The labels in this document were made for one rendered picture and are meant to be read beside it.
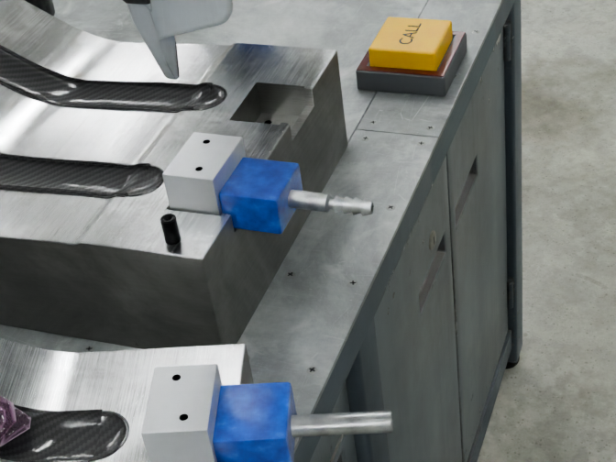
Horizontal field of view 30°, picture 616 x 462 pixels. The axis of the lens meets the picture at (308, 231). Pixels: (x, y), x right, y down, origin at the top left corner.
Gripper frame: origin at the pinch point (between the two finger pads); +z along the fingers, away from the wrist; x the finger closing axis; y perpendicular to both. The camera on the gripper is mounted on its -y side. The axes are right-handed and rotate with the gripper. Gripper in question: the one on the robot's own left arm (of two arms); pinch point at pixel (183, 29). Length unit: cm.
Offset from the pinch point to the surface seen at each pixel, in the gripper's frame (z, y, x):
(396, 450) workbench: 60, 3, 21
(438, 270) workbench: 51, 3, 40
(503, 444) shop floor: 101, 5, 60
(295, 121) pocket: 14.6, 0.5, 12.8
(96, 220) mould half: 11.9, -6.6, -4.5
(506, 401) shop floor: 101, 4, 68
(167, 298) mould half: 15.7, -1.2, -6.8
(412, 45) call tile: 17.1, 4.8, 29.8
